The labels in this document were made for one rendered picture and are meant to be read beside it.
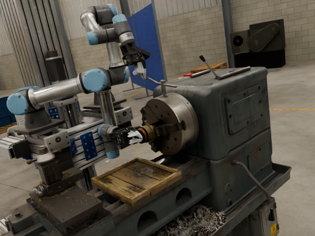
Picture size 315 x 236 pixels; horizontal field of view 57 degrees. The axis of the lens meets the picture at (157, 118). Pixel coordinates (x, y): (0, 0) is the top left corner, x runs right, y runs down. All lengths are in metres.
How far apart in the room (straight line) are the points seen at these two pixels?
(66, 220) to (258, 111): 1.23
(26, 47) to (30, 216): 1.07
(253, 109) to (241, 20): 10.17
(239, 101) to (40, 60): 1.26
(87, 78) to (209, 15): 10.99
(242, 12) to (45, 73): 10.32
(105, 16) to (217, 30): 10.34
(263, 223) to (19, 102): 1.55
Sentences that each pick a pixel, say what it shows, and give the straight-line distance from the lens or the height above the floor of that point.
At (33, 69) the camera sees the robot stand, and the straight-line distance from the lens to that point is 2.02.
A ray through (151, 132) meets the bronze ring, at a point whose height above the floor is 1.09.
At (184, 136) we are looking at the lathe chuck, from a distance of 1.43.
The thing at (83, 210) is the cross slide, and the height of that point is 0.97.
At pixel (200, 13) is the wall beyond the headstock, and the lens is 12.50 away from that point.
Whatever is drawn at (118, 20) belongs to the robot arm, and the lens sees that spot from 1.62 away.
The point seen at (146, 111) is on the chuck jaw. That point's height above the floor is 1.17.
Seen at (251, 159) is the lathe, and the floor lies 0.75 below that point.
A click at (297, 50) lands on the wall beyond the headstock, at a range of 11.46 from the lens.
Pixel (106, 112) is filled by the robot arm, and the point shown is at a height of 1.17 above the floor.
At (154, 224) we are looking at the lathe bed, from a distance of 1.43.
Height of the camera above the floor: 1.51
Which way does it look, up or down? 15 degrees down
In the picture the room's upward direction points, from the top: 10 degrees counter-clockwise
